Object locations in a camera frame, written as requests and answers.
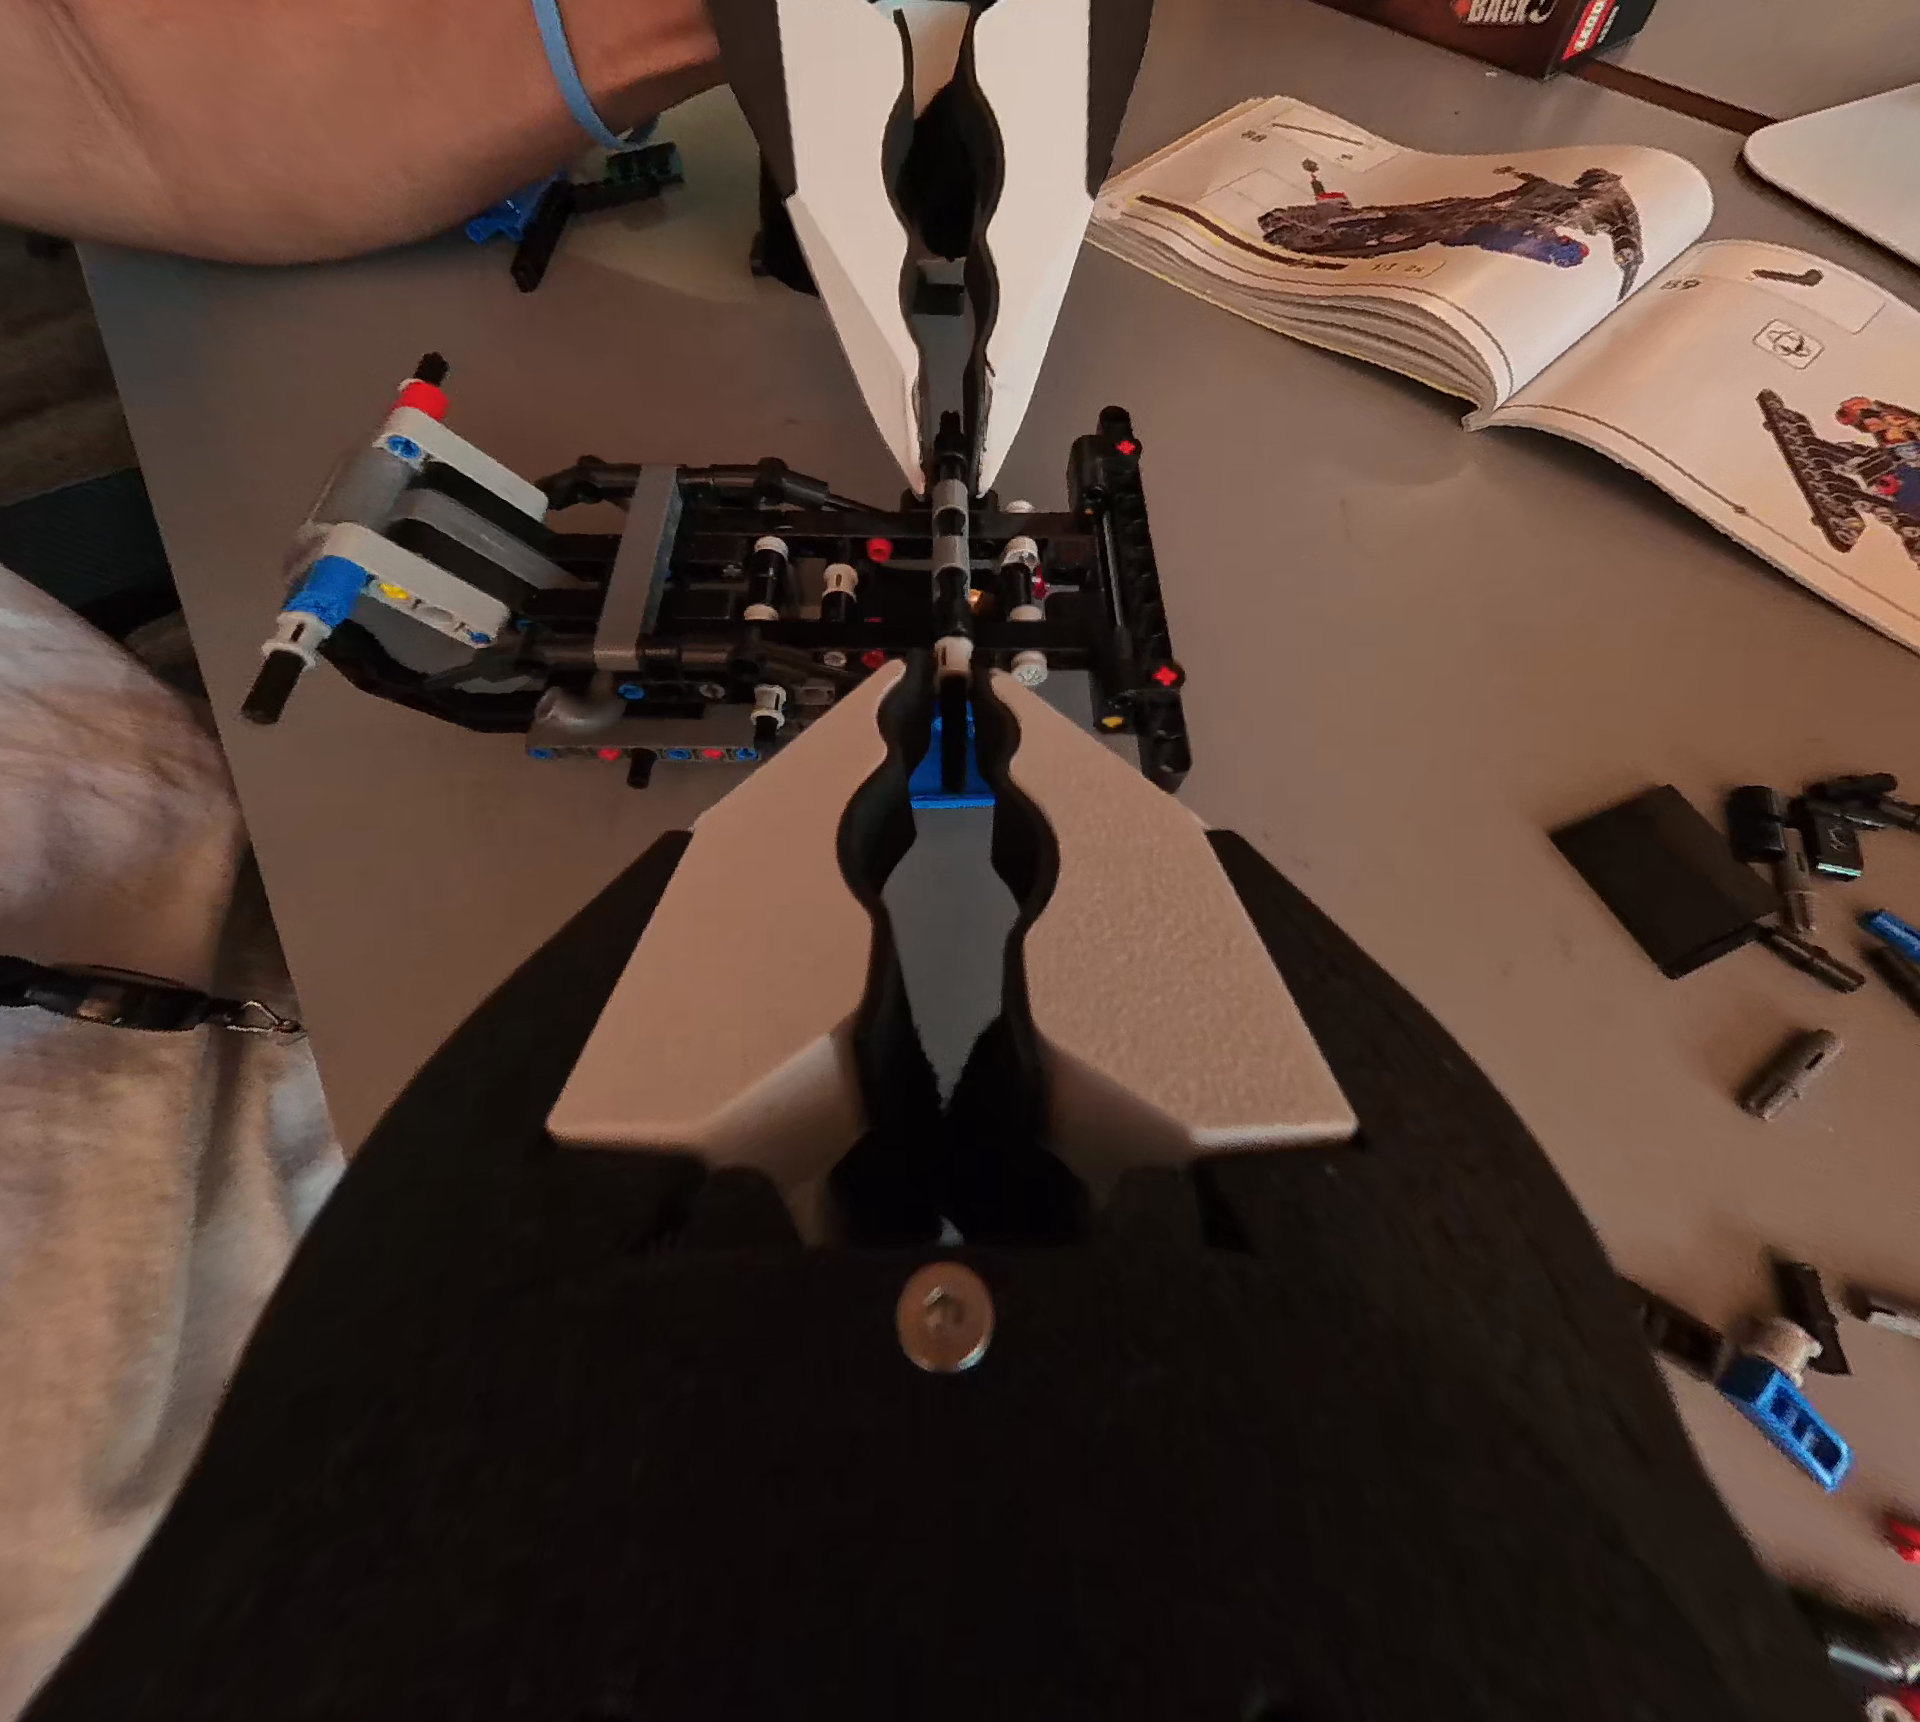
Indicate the white lego bush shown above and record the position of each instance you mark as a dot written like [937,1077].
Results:
[953,656]

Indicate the scattered small lego pieces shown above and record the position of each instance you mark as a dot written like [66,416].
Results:
[1792,1070]

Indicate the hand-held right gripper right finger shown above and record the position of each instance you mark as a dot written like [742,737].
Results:
[1184,987]

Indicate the small blue lego beam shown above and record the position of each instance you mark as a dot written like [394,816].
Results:
[1785,1423]

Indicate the lego instruction booklet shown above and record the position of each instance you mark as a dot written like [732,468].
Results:
[1575,266]

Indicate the black lego beam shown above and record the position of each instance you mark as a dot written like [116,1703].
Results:
[601,194]

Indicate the blue lego connector piece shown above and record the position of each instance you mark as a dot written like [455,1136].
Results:
[503,215]

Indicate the black square lego panel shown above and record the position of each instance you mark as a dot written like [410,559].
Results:
[1658,875]

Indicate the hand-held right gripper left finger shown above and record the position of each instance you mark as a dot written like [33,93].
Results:
[721,987]

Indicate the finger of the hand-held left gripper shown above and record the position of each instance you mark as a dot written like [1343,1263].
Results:
[1042,133]
[841,133]

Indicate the blue wristband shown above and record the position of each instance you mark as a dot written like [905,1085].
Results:
[552,27]

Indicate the black and blue lego car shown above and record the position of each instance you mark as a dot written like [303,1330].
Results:
[675,582]

